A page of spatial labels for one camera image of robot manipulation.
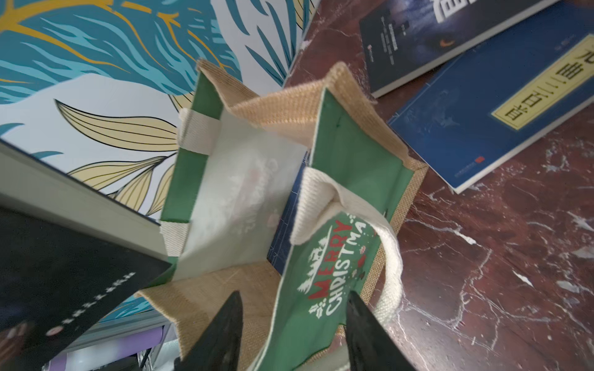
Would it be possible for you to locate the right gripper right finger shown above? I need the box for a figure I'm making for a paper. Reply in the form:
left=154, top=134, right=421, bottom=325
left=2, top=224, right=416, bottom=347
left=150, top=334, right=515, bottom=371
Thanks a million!
left=346, top=291, right=415, bottom=371

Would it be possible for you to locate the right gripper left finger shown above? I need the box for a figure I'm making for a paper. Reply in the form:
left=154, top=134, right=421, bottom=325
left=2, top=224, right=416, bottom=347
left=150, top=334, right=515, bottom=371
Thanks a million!
left=174, top=291, right=243, bottom=371

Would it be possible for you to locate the blue book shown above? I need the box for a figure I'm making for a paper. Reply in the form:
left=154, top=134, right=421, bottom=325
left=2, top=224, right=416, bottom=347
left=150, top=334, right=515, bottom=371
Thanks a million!
left=267, top=152, right=309, bottom=274
left=388, top=1, right=593, bottom=193

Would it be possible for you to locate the green burlap Christmas bag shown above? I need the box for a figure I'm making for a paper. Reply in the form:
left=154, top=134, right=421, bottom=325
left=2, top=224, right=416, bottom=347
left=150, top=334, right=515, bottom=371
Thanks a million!
left=142, top=60, right=428, bottom=370

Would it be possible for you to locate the dark Guiguzi book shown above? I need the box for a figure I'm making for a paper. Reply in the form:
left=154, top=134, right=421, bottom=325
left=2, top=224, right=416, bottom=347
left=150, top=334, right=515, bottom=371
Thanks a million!
left=1, top=142, right=170, bottom=370

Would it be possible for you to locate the dark wolf cover book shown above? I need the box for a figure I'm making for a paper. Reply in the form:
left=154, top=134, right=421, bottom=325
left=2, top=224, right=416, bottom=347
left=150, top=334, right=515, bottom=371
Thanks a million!
left=359, top=0, right=552, bottom=98

